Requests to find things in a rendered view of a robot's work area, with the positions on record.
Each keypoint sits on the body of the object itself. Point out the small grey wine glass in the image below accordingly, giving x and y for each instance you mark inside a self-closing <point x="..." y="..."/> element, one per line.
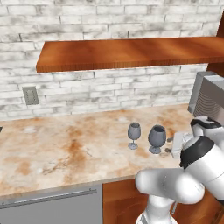
<point x="134" y="131"/>

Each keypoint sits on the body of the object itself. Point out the brown wooden wall shelf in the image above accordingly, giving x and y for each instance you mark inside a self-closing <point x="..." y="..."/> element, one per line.
<point x="128" y="54"/>

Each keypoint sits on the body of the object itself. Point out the grey dishwasher door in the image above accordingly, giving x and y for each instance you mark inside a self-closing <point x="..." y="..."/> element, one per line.
<point x="52" y="210"/>

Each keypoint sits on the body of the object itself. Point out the grey wall outlet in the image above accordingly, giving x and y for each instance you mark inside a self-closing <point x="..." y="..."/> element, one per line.
<point x="30" y="95"/>

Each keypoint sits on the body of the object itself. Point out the large grey wine glass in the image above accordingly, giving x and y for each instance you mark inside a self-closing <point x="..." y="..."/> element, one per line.
<point x="157" y="137"/>

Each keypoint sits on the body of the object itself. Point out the grey metal appliance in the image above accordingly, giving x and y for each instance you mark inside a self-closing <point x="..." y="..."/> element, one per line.
<point x="208" y="93"/>

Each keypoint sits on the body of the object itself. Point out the brown wooden tall cabinet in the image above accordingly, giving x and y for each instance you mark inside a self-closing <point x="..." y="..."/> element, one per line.
<point x="219" y="49"/>

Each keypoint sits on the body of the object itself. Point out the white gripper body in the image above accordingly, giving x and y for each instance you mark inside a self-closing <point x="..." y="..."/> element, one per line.
<point x="177" y="145"/>

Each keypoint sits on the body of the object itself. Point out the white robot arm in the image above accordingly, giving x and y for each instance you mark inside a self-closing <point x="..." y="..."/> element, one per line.
<point x="169" y="183"/>

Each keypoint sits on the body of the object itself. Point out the brown wooden cabinet door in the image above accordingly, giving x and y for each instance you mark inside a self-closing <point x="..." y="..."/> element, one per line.
<point x="122" y="201"/>

